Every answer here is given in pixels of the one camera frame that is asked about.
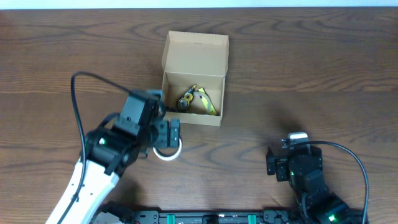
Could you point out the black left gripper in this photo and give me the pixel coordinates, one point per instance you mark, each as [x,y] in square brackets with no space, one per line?
[170,135]

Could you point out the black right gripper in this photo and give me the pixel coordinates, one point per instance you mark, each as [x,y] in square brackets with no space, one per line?
[281,165]

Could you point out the white tape roll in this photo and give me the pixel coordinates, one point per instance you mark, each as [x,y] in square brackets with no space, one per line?
[169,155]

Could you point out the black yellow correction tape dispenser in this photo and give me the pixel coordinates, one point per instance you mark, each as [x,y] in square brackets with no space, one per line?
[185,100]

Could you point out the yellow highlighter marker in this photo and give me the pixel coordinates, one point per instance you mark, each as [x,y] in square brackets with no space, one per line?
[205,99]

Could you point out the brown cardboard box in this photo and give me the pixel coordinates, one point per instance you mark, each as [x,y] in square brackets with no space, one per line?
[195,58]

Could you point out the black pen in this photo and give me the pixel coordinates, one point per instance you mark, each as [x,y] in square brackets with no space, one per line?
[171,109]

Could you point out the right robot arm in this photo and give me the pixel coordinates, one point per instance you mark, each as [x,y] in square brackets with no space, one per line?
[314,200]

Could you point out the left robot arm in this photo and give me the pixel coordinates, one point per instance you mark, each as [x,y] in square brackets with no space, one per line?
[118,141]

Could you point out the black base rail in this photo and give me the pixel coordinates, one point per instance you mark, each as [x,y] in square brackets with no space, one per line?
[114,213]

